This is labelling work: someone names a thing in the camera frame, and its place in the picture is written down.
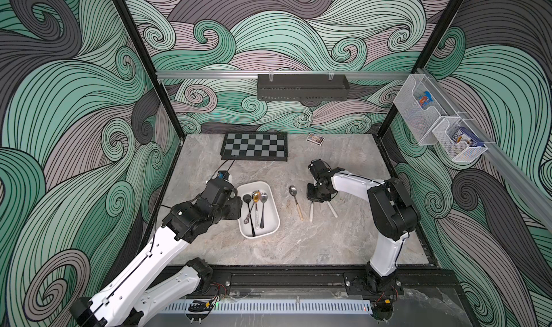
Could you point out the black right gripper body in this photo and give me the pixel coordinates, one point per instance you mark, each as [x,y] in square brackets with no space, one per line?
[316,192]

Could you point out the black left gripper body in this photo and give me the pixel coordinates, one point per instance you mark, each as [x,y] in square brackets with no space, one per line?
[230,210]

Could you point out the black spoon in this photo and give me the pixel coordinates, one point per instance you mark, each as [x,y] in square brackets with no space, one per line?
[247,198]

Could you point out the wooden handle steel spoon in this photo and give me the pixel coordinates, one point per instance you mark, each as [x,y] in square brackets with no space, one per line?
[293,191]

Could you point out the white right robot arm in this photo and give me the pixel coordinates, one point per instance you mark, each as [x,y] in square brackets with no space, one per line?
[393,214]

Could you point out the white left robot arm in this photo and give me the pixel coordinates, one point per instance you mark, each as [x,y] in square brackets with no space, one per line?
[131,299]

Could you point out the white rectangular storage box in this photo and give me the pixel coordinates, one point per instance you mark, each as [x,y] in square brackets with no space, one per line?
[272,218]

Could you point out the small card box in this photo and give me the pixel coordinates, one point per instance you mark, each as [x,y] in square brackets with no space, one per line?
[315,139]

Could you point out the blue red item in bin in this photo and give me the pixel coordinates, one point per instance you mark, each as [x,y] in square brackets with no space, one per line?
[425,100]

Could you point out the blue card pack in bin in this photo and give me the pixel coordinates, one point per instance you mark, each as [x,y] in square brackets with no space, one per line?
[466,135]

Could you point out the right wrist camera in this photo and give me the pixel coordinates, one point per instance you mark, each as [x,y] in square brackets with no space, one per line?
[319,169]

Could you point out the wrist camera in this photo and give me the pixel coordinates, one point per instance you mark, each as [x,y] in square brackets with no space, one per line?
[319,169]
[224,175]

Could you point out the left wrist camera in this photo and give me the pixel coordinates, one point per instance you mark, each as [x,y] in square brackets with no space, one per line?
[224,175]

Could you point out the black wall tray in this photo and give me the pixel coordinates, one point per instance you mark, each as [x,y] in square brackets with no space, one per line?
[303,88]

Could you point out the white slotted cable duct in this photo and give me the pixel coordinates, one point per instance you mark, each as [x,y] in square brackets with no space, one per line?
[293,306]

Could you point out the clear wall bin upper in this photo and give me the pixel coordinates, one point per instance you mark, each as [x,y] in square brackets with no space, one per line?
[420,121]

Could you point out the clear wall bin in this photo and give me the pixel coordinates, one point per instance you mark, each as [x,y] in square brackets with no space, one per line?
[420,121]
[458,152]

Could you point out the aluminium back rail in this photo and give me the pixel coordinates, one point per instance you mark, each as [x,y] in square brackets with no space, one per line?
[251,74]

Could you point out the clear wall bin lower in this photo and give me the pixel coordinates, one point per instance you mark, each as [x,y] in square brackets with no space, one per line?
[458,152]

